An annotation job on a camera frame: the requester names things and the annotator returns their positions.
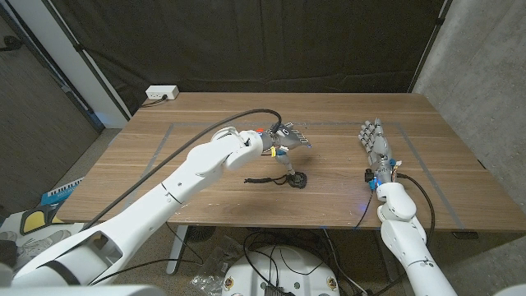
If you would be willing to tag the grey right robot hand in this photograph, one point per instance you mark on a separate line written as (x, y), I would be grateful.
(379, 146)

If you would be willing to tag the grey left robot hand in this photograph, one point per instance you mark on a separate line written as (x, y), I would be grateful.
(287, 140)

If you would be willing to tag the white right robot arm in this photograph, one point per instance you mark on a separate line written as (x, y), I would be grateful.
(404, 242)

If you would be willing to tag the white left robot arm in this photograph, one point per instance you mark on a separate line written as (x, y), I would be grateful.
(185, 177)

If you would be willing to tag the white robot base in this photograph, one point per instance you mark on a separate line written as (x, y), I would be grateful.
(283, 271)

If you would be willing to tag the grey tape rectangle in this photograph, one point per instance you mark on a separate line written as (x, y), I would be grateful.
(427, 177)

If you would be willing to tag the black backdrop curtain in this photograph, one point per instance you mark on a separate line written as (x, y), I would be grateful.
(246, 41)

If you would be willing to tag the black backdrop stand pole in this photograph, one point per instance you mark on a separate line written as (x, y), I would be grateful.
(429, 41)
(88, 61)

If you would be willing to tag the grey table leg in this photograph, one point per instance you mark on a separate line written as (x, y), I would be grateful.
(390, 263)

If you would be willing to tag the black round floor object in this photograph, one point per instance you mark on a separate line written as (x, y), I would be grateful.
(200, 233)

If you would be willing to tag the white power strip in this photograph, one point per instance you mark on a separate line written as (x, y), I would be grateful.
(162, 92)

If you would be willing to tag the clear plastic bag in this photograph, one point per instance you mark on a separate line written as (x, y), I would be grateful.
(213, 267)

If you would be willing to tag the white table leg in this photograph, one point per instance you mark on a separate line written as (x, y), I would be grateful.
(177, 246)

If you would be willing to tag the blue booklet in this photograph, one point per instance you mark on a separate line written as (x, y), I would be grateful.
(61, 192)

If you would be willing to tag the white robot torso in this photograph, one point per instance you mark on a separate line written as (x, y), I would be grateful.
(82, 291)

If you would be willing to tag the sneaker print poster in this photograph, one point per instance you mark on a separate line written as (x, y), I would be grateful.
(37, 242)

